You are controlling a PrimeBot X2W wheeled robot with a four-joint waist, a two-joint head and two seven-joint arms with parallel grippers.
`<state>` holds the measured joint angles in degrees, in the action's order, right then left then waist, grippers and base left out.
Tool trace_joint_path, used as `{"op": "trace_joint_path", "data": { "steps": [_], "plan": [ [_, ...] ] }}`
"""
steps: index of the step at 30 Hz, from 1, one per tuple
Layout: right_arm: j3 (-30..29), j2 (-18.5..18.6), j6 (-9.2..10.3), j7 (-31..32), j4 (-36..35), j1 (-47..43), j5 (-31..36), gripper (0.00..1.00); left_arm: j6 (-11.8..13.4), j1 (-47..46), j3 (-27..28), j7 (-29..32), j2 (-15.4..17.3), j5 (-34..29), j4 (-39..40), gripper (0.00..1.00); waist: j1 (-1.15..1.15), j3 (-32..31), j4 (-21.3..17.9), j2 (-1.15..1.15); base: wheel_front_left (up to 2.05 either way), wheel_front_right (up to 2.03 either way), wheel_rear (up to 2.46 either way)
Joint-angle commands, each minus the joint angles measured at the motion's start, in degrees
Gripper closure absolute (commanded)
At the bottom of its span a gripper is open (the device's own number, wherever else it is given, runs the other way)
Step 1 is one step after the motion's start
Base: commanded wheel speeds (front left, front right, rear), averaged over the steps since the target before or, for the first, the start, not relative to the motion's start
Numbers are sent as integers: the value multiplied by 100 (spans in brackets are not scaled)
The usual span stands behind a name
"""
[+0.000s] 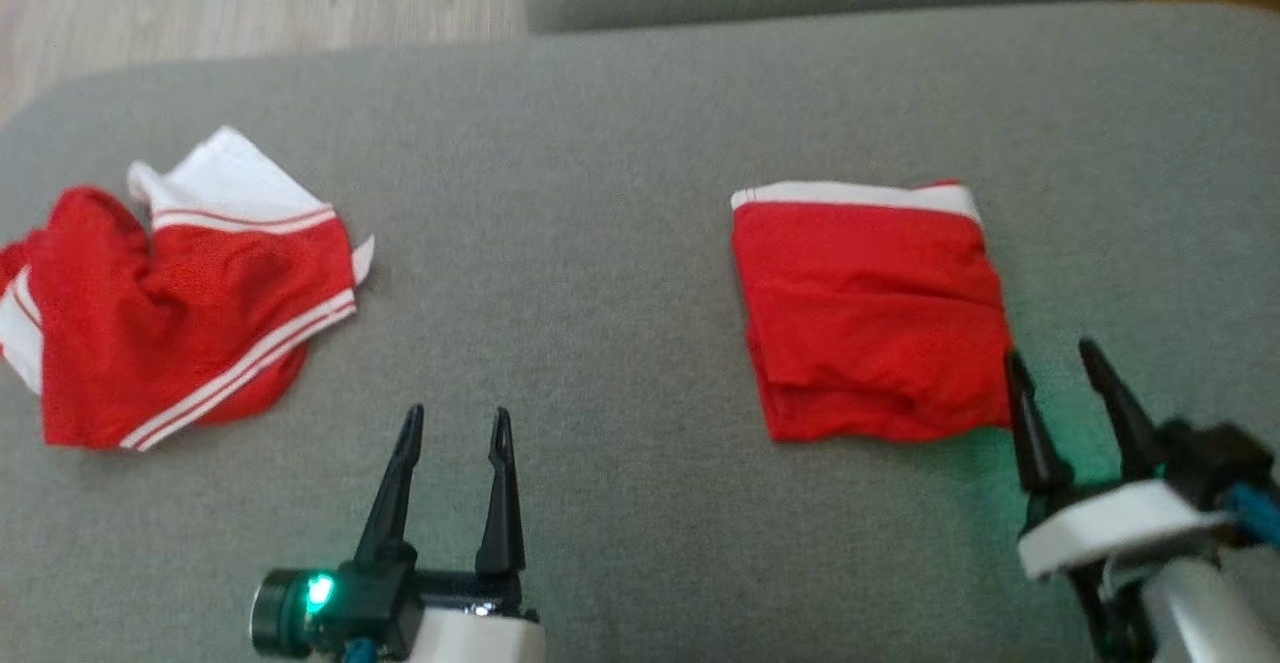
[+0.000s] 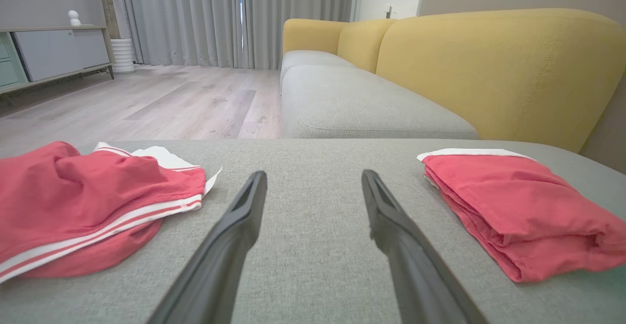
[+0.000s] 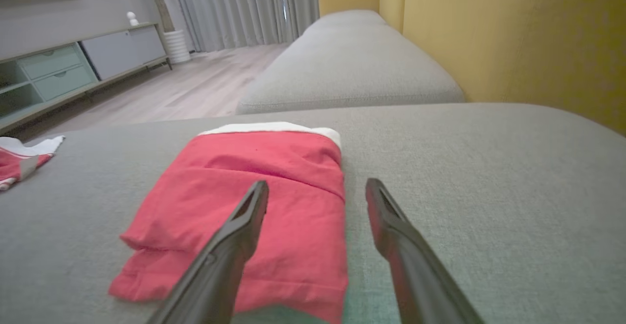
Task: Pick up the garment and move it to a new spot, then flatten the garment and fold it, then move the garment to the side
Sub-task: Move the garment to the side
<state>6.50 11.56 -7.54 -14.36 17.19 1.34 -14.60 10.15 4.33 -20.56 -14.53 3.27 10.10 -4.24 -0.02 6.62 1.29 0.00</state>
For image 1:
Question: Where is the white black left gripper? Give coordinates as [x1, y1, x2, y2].
[338, 403, 547, 663]

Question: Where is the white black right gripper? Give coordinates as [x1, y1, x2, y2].
[1004, 338, 1237, 663]

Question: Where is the red garment with white stripes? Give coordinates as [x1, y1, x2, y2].
[0, 125, 376, 452]

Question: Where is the folded red garment white band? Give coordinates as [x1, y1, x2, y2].
[730, 179, 1016, 444]

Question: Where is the grey fabric sofa seat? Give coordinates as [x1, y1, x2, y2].
[0, 0, 1280, 663]

